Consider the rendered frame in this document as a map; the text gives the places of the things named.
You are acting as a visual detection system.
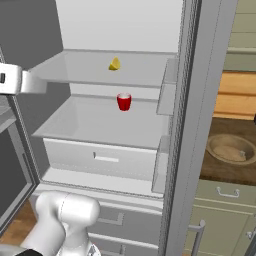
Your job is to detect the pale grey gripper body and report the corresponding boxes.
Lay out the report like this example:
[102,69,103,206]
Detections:
[20,69,48,95]

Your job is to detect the clear glass fridge shelf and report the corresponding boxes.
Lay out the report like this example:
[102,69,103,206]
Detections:
[31,93,172,150]
[27,49,178,89]

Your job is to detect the grey fridge door dark panel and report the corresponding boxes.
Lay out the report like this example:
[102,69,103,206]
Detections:
[0,94,42,236]

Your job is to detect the yellow lemon wedge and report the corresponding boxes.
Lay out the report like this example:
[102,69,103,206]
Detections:
[108,56,122,72]

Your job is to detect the white fridge crisper drawer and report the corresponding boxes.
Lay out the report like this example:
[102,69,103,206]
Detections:
[42,137,158,183]

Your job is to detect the grey fridge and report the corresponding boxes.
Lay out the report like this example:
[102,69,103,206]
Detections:
[0,0,240,256]

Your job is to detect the clear fridge door bin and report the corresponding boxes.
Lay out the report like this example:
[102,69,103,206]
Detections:
[155,57,180,117]
[151,134,172,195]

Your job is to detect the grey fridge door with bins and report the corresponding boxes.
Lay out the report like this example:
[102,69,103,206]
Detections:
[151,0,240,256]

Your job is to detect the red cup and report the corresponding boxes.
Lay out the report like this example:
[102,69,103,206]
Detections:
[116,92,133,112]

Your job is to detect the grey freezer drawer front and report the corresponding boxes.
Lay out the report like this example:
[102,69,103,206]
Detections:
[89,199,165,247]
[87,232,161,256]

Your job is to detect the green cupboard drawer front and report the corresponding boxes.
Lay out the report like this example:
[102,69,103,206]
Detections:
[194,179,256,215]

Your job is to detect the beige round sink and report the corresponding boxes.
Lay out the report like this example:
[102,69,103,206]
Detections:
[205,133,256,167]

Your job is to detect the green cupboard door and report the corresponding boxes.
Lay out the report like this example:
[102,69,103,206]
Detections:
[184,204,256,256]

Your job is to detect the silver cupboard knob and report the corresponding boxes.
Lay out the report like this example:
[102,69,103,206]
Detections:
[245,228,256,240]

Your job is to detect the white crisper drawer handle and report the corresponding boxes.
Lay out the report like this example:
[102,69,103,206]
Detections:
[92,151,120,164]

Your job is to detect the grey freezer drawer handle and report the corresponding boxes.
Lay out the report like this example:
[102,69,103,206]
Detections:
[99,244,127,256]
[96,212,126,226]

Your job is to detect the green wall cupboards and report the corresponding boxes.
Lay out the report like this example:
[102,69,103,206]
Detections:
[222,0,256,73]

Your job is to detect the silver cupboard drawer handle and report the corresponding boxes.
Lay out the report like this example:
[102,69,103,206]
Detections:
[215,186,241,199]

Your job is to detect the silver fridge door handle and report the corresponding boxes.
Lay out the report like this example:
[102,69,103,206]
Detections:
[187,219,207,256]

